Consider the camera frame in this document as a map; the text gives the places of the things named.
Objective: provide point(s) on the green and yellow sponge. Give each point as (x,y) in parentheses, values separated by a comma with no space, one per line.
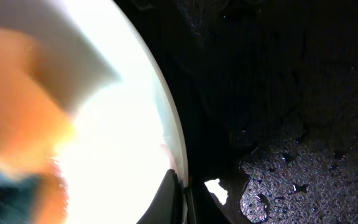
(32,189)

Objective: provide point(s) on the green plate with big stain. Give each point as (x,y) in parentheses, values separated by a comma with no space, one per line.
(127,132)

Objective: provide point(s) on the round black tray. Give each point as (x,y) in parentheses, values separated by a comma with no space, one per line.
(267,95)

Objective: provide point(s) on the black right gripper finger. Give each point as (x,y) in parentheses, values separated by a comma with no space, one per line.
(167,205)

